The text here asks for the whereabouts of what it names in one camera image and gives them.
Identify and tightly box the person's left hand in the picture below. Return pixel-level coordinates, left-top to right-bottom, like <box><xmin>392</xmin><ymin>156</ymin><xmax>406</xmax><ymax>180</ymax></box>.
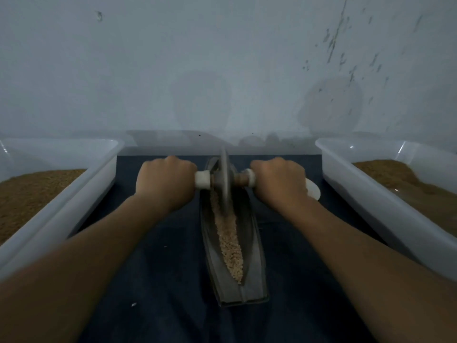
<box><xmin>135</xmin><ymin>155</ymin><xmax>198</xmax><ymax>215</ymax></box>

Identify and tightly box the person's right hand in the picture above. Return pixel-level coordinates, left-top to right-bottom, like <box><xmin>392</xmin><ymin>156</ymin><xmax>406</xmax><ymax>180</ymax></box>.
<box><xmin>249</xmin><ymin>157</ymin><xmax>311</xmax><ymax>215</ymax></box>

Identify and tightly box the metal grinding wheel with handles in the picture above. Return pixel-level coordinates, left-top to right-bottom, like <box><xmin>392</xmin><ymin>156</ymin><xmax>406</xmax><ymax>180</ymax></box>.
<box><xmin>194</xmin><ymin>148</ymin><xmax>257</xmax><ymax>215</ymax></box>

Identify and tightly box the small ground grain portion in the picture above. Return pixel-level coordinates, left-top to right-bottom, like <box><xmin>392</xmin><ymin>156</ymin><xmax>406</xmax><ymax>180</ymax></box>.
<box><xmin>210</xmin><ymin>191</ymin><xmax>245</xmax><ymax>284</ymax></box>

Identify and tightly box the white plastic tray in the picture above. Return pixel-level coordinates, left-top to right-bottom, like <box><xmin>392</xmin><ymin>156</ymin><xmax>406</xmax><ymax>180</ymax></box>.
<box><xmin>0</xmin><ymin>138</ymin><xmax>124</xmax><ymax>283</ymax></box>
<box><xmin>315</xmin><ymin>136</ymin><xmax>457</xmax><ymax>283</ymax></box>

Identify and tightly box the boat-shaped metal grinding trough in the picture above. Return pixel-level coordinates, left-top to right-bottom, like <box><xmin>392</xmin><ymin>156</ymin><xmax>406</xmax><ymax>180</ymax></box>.
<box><xmin>199</xmin><ymin>158</ymin><xmax>270</xmax><ymax>307</ymax></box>

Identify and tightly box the person's right forearm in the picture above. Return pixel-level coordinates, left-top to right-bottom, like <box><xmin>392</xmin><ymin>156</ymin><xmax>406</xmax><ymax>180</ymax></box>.
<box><xmin>284</xmin><ymin>195</ymin><xmax>457</xmax><ymax>343</ymax></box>

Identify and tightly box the person's left forearm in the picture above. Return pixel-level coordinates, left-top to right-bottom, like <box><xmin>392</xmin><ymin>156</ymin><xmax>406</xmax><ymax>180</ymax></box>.
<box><xmin>0</xmin><ymin>192</ymin><xmax>172</xmax><ymax>343</ymax></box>

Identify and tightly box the white round plate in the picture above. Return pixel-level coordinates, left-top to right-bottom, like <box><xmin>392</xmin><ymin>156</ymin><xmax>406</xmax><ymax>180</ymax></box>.
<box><xmin>306</xmin><ymin>178</ymin><xmax>321</xmax><ymax>202</ymax></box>

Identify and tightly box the dark blue tablecloth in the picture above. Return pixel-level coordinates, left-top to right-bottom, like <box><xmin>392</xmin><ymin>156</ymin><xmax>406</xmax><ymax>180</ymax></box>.
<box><xmin>71</xmin><ymin>155</ymin><xmax>379</xmax><ymax>343</ymax></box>

